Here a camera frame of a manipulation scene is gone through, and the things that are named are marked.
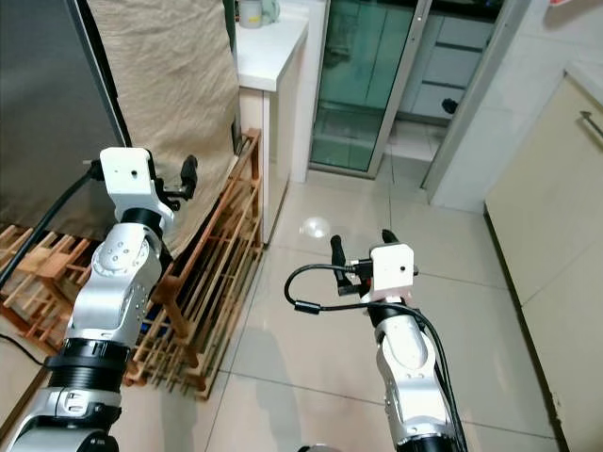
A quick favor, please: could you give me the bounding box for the beige hanging cloth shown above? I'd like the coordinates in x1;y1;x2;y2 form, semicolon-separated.
88;0;241;260

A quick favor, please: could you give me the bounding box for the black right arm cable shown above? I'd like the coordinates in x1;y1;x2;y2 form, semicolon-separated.
283;264;467;452

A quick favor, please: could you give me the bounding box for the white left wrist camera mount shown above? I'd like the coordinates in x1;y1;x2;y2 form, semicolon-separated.
99;147;176;232

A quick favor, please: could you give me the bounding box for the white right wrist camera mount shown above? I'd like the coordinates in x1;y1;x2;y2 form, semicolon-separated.
367;243;417;304

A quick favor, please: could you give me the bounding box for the grey aluminium door frame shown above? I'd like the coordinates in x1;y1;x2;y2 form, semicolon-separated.
419;0;533;203

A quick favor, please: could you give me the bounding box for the white cup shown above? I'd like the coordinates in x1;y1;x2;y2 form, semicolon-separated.
238;0;265;27

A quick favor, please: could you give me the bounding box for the stainless steel fridge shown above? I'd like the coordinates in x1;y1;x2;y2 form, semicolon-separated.
0;0;133;236

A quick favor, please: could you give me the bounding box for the green glass sliding door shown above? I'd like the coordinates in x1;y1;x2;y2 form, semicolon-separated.
306;0;430;180

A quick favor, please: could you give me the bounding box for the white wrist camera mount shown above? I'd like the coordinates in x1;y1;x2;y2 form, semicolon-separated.
367;243;417;304
99;147;176;232

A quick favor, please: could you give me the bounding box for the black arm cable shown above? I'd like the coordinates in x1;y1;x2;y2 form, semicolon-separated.
0;162;105;288
283;264;467;452

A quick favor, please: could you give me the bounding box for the white counter unit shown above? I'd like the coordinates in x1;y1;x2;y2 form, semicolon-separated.
236;0;310;246

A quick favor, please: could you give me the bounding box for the beige tall cabinet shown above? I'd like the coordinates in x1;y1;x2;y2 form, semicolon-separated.
483;61;603;448

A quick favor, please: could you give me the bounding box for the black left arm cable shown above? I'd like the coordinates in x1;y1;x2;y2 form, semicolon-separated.
0;162;105;288

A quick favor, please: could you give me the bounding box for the wooden slatted rack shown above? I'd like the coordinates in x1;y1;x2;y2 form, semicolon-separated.
0;127;265;401

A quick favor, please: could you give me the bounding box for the thin black floor cable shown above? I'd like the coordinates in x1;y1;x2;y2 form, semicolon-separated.
0;334;50;366

